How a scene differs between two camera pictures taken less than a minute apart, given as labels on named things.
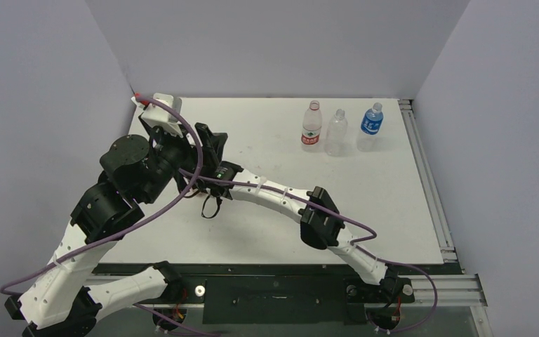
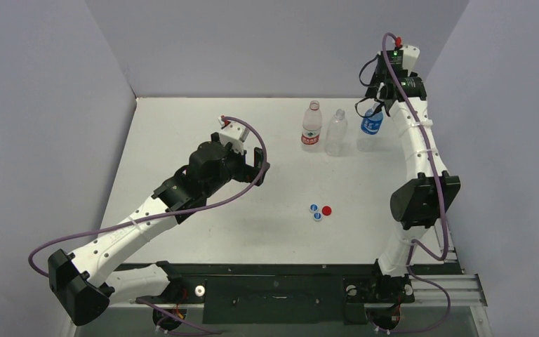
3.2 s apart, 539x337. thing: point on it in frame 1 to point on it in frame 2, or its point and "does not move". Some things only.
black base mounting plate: x=283 y=293 does not move
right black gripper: x=188 y=184 to x=378 y=98
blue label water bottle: x=373 y=119 does not move
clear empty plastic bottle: x=336 y=141 does not move
